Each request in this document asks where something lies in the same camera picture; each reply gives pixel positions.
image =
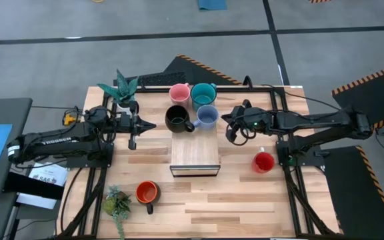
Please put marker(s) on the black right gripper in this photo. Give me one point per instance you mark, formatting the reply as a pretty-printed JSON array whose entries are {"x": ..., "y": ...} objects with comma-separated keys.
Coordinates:
[{"x": 245, "y": 120}]

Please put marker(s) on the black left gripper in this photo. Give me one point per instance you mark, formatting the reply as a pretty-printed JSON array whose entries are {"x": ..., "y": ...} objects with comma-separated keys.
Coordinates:
[{"x": 133, "y": 140}]

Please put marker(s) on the lavender mug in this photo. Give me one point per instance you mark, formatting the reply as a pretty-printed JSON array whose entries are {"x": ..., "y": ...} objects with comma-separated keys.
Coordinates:
[{"x": 207, "y": 116}]

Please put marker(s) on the all black mug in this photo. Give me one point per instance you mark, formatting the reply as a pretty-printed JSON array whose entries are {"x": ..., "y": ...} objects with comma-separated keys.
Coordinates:
[{"x": 177, "y": 118}]

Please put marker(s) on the teal mug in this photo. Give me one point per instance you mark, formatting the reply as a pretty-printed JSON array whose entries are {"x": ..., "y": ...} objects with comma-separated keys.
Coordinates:
[{"x": 203, "y": 95}]

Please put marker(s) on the pink mug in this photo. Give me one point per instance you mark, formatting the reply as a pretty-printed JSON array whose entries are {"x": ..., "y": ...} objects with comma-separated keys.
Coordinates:
[{"x": 179, "y": 95}]

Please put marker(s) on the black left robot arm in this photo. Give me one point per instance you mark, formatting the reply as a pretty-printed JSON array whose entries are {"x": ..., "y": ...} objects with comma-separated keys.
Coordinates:
[{"x": 55, "y": 141}]

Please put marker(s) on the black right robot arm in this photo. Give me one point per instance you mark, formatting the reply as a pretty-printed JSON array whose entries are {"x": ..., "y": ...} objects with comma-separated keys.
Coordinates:
[{"x": 312, "y": 121}]

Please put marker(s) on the green snake plant white pot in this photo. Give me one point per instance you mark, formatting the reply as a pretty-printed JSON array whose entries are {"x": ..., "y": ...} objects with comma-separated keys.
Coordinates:
[{"x": 123, "y": 90}]

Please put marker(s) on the black triangular hazard stripe mat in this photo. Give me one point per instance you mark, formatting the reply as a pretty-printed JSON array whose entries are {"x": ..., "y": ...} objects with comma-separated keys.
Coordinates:
[{"x": 192, "y": 71}]

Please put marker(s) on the yellow power plug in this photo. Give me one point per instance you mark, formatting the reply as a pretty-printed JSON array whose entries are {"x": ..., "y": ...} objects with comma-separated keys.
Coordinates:
[{"x": 68, "y": 119}]

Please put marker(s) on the small green succulent plant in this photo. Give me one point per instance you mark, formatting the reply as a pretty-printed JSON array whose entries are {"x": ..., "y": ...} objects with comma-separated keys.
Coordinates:
[{"x": 117, "y": 203}]

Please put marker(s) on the white printed paper sheet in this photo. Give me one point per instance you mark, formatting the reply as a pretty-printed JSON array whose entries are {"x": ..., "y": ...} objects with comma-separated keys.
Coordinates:
[{"x": 48, "y": 175}]

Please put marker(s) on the blue floor mat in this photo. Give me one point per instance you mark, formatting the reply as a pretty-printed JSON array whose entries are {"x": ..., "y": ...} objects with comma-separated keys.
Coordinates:
[{"x": 212, "y": 4}]

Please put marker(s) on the grey desk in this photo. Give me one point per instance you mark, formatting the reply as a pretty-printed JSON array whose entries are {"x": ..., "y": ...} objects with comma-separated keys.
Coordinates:
[{"x": 15, "y": 113}]

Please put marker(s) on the black hazard stripe floor mat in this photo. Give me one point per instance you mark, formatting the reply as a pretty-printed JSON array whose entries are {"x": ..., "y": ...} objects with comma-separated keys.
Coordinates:
[
  {"x": 355, "y": 200},
  {"x": 372, "y": 96}
]

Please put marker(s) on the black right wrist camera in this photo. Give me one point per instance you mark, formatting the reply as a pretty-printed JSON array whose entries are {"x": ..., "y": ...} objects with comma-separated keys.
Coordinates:
[{"x": 253, "y": 117}]

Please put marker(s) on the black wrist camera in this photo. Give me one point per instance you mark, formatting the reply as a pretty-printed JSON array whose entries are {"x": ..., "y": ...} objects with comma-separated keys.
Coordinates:
[
  {"x": 253, "y": 117},
  {"x": 123, "y": 120}
]

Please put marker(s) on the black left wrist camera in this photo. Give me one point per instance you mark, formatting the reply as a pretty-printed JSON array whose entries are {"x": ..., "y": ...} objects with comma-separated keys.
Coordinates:
[{"x": 123, "y": 120}]

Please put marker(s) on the black aluminium table frame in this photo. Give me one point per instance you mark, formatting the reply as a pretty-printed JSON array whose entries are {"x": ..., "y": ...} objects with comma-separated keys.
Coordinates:
[{"x": 155, "y": 89}]

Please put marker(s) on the wooden shelf black metal frame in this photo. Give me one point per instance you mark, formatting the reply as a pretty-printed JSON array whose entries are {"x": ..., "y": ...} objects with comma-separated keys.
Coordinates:
[{"x": 195, "y": 150}]

